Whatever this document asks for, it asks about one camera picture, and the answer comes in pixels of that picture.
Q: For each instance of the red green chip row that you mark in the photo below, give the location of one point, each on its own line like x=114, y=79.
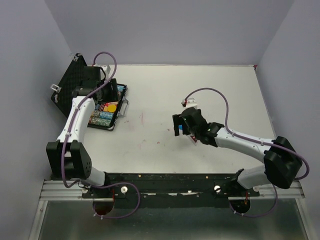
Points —
x=99, y=121

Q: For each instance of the black aluminium base frame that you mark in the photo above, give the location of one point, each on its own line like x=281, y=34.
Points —
x=164, y=190

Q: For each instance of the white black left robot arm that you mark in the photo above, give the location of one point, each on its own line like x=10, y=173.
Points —
x=68, y=157

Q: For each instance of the yellow round button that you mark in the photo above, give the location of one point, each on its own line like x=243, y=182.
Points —
x=111, y=108

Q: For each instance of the yellow blue chip row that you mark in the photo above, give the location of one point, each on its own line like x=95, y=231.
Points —
x=102, y=115

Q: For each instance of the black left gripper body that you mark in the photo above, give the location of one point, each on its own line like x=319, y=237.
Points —
x=106, y=93

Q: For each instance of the triangular all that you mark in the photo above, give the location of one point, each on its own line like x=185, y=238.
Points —
x=193, y=139

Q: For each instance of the top poker chip row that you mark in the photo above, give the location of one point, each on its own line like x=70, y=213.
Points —
x=120, y=88

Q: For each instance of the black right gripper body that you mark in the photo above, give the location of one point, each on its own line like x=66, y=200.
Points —
x=187, y=130

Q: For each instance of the black poker set case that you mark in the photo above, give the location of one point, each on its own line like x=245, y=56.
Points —
x=83, y=79

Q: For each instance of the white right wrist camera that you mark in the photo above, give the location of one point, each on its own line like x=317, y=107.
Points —
x=189, y=103

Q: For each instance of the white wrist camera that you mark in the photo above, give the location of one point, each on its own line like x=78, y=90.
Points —
x=105, y=72
x=189, y=103

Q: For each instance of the red texas holdem card deck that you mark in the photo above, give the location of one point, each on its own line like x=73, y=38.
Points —
x=103, y=106

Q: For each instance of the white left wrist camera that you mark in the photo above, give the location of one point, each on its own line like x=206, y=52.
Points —
x=105, y=72

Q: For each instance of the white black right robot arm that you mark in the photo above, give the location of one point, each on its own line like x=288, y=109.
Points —
x=280, y=163

